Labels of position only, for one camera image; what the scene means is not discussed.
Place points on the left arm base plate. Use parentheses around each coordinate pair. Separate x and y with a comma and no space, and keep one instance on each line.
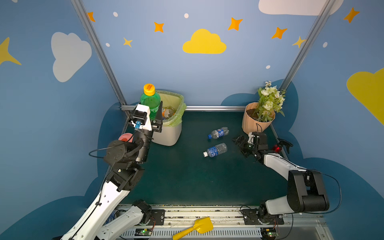
(154,217)

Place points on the green soda bottle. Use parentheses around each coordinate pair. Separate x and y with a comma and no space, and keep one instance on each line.
(151,99)

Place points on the right circuit board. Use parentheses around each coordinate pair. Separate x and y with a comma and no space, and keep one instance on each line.
(268,234)

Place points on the blue label white cap bottle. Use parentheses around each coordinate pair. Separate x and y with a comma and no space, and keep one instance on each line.
(216,150)

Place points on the aluminium frame post right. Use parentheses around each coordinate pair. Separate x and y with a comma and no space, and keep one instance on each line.
(306,46)

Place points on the orange label bottle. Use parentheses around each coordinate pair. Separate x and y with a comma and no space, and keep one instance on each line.
(168,112)

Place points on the artificial white flower plant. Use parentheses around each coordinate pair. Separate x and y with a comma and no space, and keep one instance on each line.
(271,101)

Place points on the small blue label bottle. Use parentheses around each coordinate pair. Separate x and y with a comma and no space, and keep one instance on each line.
(221,132)

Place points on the aluminium frame post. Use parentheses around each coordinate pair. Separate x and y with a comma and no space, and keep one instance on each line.
(88,26)
(306,46)

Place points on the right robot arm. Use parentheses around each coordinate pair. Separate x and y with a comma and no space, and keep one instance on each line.
(306,192)

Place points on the green bin liner bag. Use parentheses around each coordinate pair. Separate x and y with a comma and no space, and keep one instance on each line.
(176,101)

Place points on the left circuit board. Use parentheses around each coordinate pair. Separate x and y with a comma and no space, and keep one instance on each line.
(143,233)

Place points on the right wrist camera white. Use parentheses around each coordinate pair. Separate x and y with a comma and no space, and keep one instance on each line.
(251,138)

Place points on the yellow toy shovel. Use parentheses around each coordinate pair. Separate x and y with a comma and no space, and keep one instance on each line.
(202,226)

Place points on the pink watering can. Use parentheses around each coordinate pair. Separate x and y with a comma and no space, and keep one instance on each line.
(127,137)

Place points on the beige ribbed flower pot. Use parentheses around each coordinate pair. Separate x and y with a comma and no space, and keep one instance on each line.
(251,125)

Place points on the white plastic waste bin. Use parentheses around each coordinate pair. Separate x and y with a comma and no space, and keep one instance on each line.
(168,136)

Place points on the circuit board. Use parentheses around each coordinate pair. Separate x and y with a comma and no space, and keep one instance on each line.
(268,234)
(143,233)

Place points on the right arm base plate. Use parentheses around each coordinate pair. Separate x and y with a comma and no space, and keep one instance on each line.
(253,217)

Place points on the aluminium frame post left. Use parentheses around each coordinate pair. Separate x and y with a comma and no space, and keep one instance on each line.
(88,26)

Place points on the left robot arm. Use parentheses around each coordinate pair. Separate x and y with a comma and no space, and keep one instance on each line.
(125,160)

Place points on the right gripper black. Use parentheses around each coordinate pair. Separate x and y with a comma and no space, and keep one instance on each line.
(250,147)

